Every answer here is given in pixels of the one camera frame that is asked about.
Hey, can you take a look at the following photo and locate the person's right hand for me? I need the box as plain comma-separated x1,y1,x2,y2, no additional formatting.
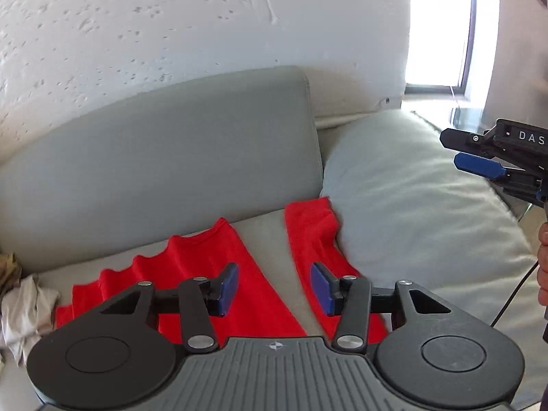
537,223,548,306

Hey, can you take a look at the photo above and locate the light blue-grey armrest cushion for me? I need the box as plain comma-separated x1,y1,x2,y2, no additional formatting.
319,110,547,409

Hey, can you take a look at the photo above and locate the grey sofa backrest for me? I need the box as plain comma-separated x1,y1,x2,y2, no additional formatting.
1,67,322,272

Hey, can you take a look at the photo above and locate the window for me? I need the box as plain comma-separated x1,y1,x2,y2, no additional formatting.
405,0,476,96

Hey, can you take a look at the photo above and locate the light grey crumpled garment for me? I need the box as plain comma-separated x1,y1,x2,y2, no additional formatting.
1,275,60,366

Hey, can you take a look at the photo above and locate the tan crumpled garment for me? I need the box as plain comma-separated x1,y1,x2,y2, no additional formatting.
0,253,22,296

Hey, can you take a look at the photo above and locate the black cable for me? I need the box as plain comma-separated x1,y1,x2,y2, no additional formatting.
488,259,540,328

